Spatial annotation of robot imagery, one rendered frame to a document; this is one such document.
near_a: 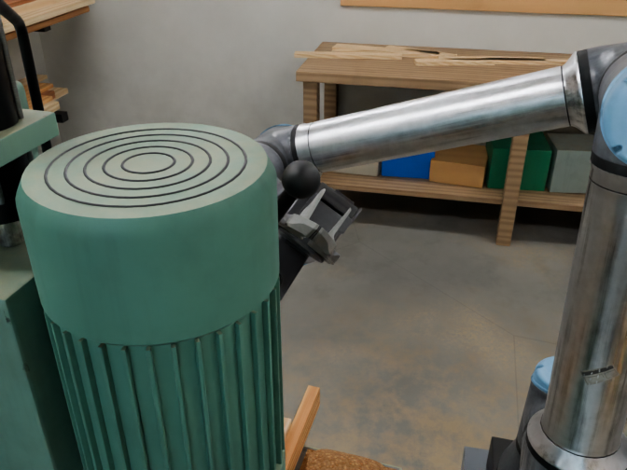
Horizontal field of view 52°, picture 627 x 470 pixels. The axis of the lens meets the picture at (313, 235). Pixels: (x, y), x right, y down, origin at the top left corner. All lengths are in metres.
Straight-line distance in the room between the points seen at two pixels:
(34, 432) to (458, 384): 2.09
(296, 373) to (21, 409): 2.01
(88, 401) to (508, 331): 2.46
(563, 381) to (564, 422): 0.07
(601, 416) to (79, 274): 0.77
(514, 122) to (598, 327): 0.30
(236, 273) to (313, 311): 2.42
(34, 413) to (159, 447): 0.12
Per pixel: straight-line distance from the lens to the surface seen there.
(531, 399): 1.25
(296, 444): 1.00
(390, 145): 1.00
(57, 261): 0.42
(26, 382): 0.54
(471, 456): 1.55
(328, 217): 0.78
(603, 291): 0.90
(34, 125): 0.52
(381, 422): 2.35
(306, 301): 2.90
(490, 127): 0.97
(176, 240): 0.39
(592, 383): 0.97
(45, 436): 0.58
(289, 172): 0.56
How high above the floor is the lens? 1.68
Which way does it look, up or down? 29 degrees down
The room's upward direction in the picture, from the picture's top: straight up
